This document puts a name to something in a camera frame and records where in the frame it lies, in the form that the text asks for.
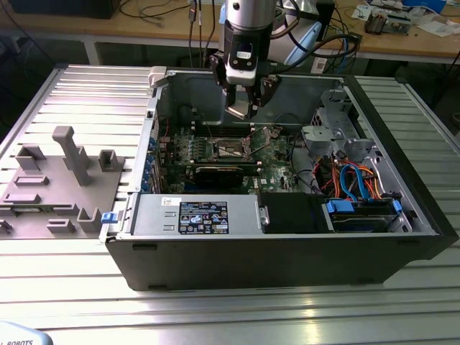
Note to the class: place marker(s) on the green motherboard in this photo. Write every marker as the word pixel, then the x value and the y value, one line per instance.
pixel 273 169

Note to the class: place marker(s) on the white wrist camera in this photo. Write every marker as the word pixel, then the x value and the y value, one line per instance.
pixel 241 75

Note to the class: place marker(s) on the black PC case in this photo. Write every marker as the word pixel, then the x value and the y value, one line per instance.
pixel 251 262

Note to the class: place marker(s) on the wooden workbench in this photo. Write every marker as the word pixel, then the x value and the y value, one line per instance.
pixel 108 27

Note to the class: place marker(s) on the grey metal drive cage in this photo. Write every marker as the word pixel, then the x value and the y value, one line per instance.
pixel 316 134

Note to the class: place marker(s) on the grey power supply unit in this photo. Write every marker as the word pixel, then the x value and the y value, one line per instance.
pixel 151 215

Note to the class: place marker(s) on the grey green electronic device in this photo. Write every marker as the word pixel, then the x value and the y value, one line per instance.
pixel 399 25

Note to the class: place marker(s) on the blue disk carrier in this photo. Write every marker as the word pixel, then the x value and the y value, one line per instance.
pixel 339 207

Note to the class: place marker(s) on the black monitor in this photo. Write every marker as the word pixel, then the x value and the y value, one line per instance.
pixel 64 9

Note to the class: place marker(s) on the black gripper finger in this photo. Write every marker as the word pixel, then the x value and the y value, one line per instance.
pixel 218 70
pixel 270 86

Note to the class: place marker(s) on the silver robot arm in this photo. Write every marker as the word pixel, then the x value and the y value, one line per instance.
pixel 251 14

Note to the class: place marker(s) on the printed paper sheet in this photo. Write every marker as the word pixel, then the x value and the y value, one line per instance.
pixel 361 12

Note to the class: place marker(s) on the grey parts rack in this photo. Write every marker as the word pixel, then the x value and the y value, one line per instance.
pixel 54 187

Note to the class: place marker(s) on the blue card retention clip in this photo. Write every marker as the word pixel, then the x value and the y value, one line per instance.
pixel 146 172
pixel 144 186
pixel 149 159
pixel 152 143

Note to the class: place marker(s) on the black graphics card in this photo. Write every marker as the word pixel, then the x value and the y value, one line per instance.
pixel 219 178

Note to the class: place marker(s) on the heat sink with fan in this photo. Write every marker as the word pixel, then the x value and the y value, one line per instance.
pixel 375 23

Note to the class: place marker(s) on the white papers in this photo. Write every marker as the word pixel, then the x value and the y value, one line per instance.
pixel 436 28

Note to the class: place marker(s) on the blue box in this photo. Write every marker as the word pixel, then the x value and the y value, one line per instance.
pixel 424 4

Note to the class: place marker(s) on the blue case latch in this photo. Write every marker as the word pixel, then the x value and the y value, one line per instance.
pixel 109 217

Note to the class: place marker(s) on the pale blue teach pendant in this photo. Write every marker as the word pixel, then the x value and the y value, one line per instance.
pixel 21 334

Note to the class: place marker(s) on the RAM slot white clips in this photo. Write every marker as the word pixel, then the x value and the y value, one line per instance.
pixel 215 131
pixel 215 124

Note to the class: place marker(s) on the white label card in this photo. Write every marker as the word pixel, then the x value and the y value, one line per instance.
pixel 318 65

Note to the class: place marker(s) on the black box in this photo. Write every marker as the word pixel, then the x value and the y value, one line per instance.
pixel 327 21

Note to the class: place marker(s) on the small black adapter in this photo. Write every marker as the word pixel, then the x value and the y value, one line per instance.
pixel 355 37

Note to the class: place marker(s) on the CPU socket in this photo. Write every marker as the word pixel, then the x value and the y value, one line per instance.
pixel 226 151

